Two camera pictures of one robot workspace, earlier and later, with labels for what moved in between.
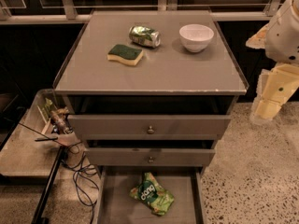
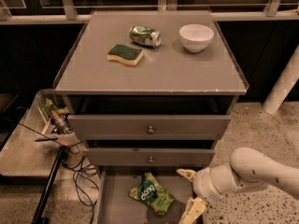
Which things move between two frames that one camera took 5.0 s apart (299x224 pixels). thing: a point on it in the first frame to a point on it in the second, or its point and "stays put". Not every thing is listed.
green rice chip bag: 149,192 stays put
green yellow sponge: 124,54 stays put
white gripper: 282,37 to 202,182
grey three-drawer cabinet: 151,92 stays put
